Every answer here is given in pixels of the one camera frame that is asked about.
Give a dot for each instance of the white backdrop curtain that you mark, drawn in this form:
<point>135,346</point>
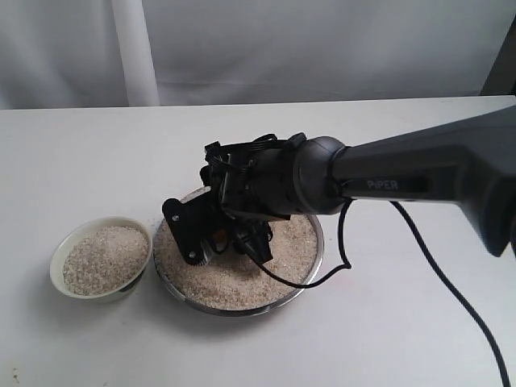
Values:
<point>62,54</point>

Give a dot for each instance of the white ceramic bowl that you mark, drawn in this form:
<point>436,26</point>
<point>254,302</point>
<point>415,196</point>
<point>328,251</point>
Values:
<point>87,229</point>

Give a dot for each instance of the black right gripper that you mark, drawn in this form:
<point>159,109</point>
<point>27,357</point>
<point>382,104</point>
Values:
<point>252,180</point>

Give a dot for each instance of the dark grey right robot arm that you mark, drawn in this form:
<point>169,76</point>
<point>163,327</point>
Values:
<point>470,163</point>

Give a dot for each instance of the brown wooden cup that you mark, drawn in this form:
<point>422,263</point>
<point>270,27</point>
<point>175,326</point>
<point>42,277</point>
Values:
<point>220,237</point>

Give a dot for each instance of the white rice grains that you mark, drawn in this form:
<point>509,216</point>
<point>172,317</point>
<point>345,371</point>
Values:
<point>104,261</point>

